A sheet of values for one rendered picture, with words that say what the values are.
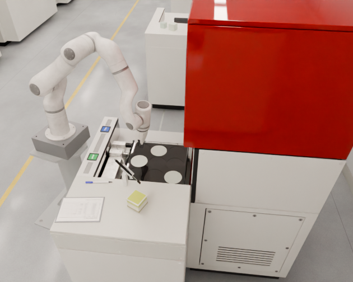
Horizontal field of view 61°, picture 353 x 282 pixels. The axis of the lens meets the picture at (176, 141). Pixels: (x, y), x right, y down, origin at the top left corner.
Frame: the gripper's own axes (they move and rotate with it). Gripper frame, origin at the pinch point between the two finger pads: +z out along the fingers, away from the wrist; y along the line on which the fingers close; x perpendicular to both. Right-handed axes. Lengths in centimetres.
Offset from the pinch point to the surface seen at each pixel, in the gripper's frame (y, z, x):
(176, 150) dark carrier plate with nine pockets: -9.8, 7.2, 20.0
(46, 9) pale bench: -399, 161, -340
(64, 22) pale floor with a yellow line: -405, 182, -308
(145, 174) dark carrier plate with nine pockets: 15.3, 6.3, 8.5
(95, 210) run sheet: 49.3, -2.2, -5.3
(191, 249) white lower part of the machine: 26, 58, 47
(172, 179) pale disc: 14.7, 4.2, 24.2
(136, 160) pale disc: 5.7, 8.5, -0.9
